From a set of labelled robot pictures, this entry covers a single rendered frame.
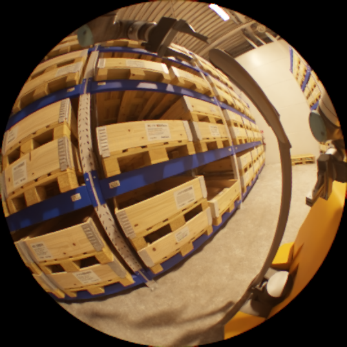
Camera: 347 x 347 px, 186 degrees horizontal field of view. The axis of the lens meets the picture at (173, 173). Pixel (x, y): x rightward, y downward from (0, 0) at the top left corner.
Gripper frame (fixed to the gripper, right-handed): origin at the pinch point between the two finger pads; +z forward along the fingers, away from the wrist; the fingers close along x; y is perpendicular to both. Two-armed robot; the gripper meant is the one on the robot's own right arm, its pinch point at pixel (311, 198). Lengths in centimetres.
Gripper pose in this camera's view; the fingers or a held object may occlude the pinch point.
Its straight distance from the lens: 37.8
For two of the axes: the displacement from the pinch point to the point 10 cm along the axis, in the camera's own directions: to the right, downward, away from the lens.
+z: -8.3, 4.9, 2.6
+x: -5.2, -8.6, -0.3
